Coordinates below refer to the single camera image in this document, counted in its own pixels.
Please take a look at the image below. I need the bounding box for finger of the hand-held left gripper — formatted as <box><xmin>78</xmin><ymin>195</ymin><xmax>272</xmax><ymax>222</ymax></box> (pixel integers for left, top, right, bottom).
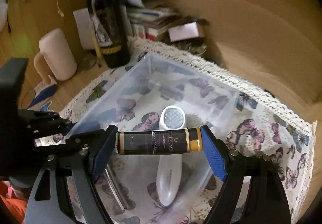
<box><xmin>34</xmin><ymin>130</ymin><xmax>107</xmax><ymax>155</ymax></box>
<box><xmin>18</xmin><ymin>109</ymin><xmax>76</xmax><ymax>139</ymax></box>

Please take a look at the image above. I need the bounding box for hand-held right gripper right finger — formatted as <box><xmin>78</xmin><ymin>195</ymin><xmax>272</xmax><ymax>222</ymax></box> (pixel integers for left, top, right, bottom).
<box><xmin>200</xmin><ymin>125</ymin><xmax>292</xmax><ymax>224</ymax></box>

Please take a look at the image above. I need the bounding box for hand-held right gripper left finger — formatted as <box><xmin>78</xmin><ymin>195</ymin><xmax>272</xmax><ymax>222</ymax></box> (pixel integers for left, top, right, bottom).
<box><xmin>24</xmin><ymin>125</ymin><xmax>119</xmax><ymax>224</ymax></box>

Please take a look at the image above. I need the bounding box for black tube with gold cap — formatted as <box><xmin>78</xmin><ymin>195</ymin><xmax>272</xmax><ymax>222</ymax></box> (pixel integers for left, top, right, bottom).
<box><xmin>115</xmin><ymin>127</ymin><xmax>203</xmax><ymax>156</ymax></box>

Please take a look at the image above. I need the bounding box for clear plastic storage box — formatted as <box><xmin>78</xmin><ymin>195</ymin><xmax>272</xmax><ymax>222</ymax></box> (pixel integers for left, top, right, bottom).
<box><xmin>70</xmin><ymin>52</ymin><xmax>239</xmax><ymax>224</ymax></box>

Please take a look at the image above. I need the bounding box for white handheld electric device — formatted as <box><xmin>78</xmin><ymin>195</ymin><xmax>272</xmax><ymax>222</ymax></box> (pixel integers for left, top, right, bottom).
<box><xmin>155</xmin><ymin>105</ymin><xmax>187</xmax><ymax>207</ymax></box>

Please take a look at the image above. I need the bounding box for butterfly print lace tablecloth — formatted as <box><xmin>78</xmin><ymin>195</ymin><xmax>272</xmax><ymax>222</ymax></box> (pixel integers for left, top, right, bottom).
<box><xmin>59</xmin><ymin>37</ymin><xmax>318</xmax><ymax>224</ymax></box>

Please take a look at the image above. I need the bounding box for orange clothing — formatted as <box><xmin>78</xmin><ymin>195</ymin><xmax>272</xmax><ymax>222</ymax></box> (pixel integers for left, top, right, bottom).
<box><xmin>0</xmin><ymin>181</ymin><xmax>29</xmax><ymax>224</ymax></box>

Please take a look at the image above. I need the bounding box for white paper card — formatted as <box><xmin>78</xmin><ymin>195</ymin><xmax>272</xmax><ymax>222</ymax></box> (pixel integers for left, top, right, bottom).
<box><xmin>73</xmin><ymin>8</ymin><xmax>95</xmax><ymax>50</ymax></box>

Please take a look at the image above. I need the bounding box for bowl of coins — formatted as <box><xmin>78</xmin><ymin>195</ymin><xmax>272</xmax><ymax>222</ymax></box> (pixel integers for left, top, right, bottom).
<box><xmin>175</xmin><ymin>40</ymin><xmax>208</xmax><ymax>55</ymax></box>

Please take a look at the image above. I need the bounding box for dark wine bottle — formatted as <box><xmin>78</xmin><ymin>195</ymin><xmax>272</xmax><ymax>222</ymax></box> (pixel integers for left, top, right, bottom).
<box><xmin>87</xmin><ymin>0</ymin><xmax>131</xmax><ymax>69</ymax></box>

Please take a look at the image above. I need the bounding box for small white cardboard box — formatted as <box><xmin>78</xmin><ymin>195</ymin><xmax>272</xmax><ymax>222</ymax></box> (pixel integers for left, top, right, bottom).
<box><xmin>168</xmin><ymin>22</ymin><xmax>200</xmax><ymax>42</ymax></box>

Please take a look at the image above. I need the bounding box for stack of books and papers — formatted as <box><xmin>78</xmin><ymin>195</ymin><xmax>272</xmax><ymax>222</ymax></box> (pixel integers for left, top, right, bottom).
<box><xmin>125</xmin><ymin>4</ymin><xmax>182</xmax><ymax>41</ymax></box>

